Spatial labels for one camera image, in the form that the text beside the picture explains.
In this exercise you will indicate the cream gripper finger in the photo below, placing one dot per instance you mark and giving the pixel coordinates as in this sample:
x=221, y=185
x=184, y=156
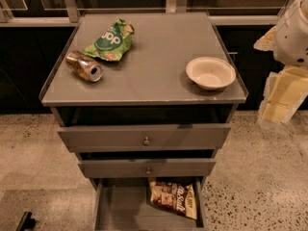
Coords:
x=265, y=42
x=283, y=94

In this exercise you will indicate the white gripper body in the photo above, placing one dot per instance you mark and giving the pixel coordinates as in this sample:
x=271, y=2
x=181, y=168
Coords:
x=293, y=38

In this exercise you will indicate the brown chip bag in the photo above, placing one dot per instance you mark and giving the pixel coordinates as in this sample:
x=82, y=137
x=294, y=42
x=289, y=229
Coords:
x=175, y=197

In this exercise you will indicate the grey top drawer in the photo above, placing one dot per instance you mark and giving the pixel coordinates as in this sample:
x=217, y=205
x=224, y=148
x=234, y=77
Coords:
x=120, y=138

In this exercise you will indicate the grey drawer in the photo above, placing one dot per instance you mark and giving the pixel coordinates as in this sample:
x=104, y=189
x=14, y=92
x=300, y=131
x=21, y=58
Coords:
x=120, y=138
x=123, y=204
x=137, y=168

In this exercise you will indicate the grey drawer cabinet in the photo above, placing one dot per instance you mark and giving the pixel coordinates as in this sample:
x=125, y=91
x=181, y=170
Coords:
x=148, y=86

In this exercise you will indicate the grey middle drawer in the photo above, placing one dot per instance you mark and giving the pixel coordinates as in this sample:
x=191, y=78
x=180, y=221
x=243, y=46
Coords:
x=137, y=168

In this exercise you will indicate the brass top drawer knob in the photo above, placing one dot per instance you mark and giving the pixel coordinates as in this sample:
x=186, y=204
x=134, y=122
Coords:
x=146, y=141

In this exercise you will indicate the green chip bag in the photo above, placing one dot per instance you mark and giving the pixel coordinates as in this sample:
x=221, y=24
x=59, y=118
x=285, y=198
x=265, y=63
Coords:
x=114, y=43

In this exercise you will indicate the grey bottom drawer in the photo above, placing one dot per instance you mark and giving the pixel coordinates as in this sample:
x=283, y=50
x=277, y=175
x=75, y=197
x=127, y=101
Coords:
x=123, y=204

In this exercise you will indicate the white paper bowl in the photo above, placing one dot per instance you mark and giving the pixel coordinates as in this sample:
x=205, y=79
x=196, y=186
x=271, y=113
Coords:
x=211, y=73

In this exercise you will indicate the crushed brown soda can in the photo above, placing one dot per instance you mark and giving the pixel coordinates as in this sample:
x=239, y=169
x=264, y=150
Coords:
x=86, y=67

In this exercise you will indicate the black object on floor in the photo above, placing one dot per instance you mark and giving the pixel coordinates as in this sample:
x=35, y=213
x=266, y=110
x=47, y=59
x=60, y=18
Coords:
x=26, y=222

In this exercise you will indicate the metal railing frame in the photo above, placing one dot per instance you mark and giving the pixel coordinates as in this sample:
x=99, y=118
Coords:
x=68, y=13

